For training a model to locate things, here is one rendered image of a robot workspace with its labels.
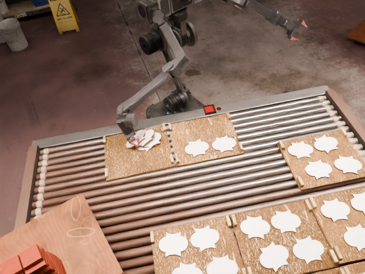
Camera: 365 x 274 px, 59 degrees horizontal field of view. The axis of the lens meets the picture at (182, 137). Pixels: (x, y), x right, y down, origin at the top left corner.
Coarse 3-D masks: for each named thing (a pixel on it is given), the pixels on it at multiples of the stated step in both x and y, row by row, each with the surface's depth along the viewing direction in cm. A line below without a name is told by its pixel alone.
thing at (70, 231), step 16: (64, 208) 166; (80, 208) 166; (32, 224) 162; (48, 224) 161; (64, 224) 161; (80, 224) 160; (96, 224) 159; (0, 240) 158; (16, 240) 157; (32, 240) 156; (48, 240) 155; (64, 240) 155; (80, 240) 154; (96, 240) 153; (0, 256) 152; (64, 256) 150; (80, 256) 149; (96, 256) 148; (112, 256) 148; (80, 272) 144; (96, 272) 143; (112, 272) 143
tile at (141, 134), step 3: (135, 132) 208; (138, 132) 207; (141, 132) 206; (144, 132) 205; (135, 135) 206; (138, 135) 205; (141, 135) 203; (144, 135) 204; (141, 138) 202; (144, 138) 201; (135, 141) 202; (141, 141) 201; (126, 144) 204; (129, 144) 203; (129, 147) 201; (132, 147) 201
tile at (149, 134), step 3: (150, 129) 205; (147, 132) 205; (150, 132) 203; (153, 132) 202; (147, 135) 203; (150, 135) 201; (153, 135) 201; (147, 138) 201; (150, 138) 200; (144, 141) 200; (147, 141) 199; (141, 144) 200; (144, 144) 199
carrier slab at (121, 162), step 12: (156, 132) 211; (108, 144) 207; (120, 144) 206; (168, 144) 203; (108, 156) 201; (120, 156) 200; (132, 156) 199; (144, 156) 198; (156, 156) 198; (168, 156) 197; (108, 168) 195; (120, 168) 194; (132, 168) 193; (144, 168) 192; (156, 168) 192; (168, 168) 192; (108, 180) 189
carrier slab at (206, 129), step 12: (192, 120) 215; (204, 120) 214; (216, 120) 213; (228, 120) 213; (180, 132) 209; (192, 132) 208; (204, 132) 207; (216, 132) 206; (228, 132) 206; (180, 144) 202; (180, 156) 196; (192, 156) 195; (204, 156) 195; (216, 156) 194; (228, 156) 194
